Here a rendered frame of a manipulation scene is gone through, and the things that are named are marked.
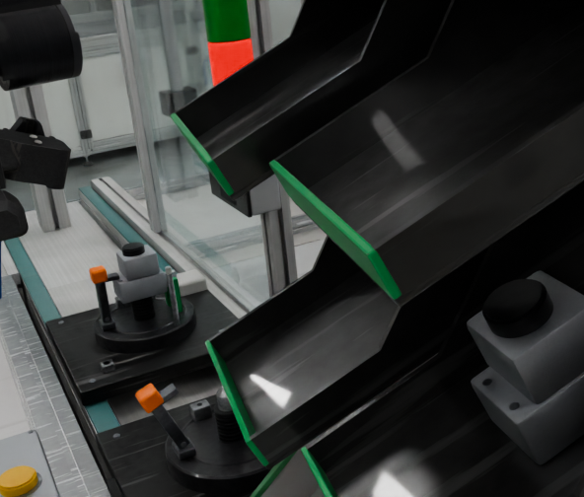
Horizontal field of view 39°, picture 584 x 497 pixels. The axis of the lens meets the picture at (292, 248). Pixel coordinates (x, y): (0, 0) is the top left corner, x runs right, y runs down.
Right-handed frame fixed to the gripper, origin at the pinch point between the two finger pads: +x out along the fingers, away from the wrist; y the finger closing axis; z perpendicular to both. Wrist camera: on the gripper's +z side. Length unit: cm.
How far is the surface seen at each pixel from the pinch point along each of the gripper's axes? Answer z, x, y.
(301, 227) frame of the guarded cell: 66, 40, 86
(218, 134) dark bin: 14.4, -10.1, -17.8
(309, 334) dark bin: 17.9, 4.1, -19.7
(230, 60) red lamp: 30.7, -8.0, 21.8
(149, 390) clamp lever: 11.4, 18.5, 4.5
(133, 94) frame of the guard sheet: 34, 4, 80
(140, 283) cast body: 19.2, 21.1, 36.7
